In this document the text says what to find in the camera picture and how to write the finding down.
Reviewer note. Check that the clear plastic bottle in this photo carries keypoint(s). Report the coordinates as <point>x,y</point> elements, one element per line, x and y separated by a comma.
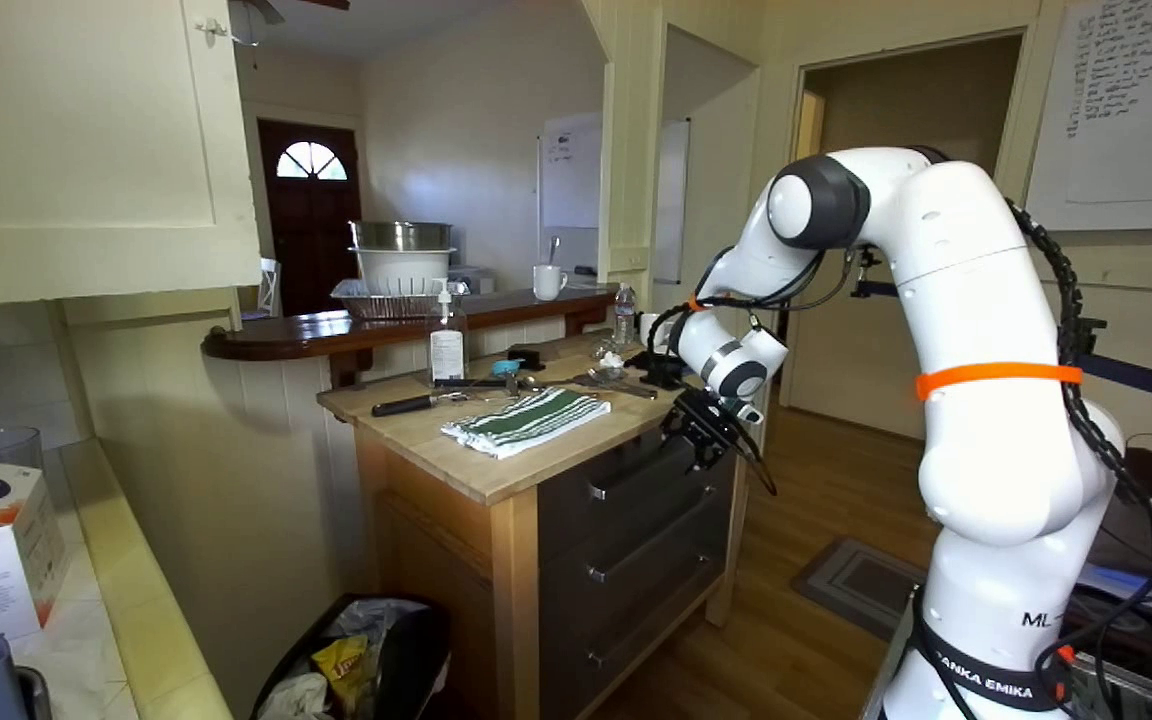
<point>620,323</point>

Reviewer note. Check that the white mug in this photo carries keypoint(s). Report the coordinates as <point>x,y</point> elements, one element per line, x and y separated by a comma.
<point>547,283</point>

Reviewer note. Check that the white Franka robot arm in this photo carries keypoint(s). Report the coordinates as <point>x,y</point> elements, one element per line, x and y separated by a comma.
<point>990,441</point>

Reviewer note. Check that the wooden kitchen island cabinet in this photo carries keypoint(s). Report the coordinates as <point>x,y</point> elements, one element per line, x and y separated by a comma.
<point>496,467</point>

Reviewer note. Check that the white handwritten wall paper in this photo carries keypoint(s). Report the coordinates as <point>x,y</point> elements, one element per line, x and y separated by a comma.
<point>1122,122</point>

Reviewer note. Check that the small teal object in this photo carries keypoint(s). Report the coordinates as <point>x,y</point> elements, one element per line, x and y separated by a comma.
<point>504,368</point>

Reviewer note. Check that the green striped white cloth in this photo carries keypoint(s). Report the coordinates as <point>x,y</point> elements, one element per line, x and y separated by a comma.
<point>528,421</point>

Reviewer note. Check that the white soap pump bottle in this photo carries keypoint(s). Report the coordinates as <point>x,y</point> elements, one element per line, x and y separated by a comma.
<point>444,355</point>

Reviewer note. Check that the cream wall cabinet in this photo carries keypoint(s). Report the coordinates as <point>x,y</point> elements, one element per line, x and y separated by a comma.
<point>82,134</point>

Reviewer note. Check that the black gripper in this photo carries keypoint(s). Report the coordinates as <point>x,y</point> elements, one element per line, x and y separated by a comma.
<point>716,421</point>

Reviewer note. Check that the white dish rack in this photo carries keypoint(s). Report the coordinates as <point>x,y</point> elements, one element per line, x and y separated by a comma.
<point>401,267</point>

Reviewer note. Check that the white wall board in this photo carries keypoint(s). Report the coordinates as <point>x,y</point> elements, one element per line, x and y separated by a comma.
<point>571,174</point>

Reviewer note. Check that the dark door with arched window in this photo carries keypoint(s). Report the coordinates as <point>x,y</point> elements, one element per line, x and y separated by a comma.
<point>314,224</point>

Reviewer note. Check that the black trash bin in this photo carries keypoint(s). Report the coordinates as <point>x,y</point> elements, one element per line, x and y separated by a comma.
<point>362,660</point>

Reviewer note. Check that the dark wood bar counter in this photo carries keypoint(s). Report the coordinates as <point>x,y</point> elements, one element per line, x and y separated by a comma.
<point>339,328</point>

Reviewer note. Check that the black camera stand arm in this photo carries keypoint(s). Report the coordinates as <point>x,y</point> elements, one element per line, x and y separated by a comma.
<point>872,285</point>

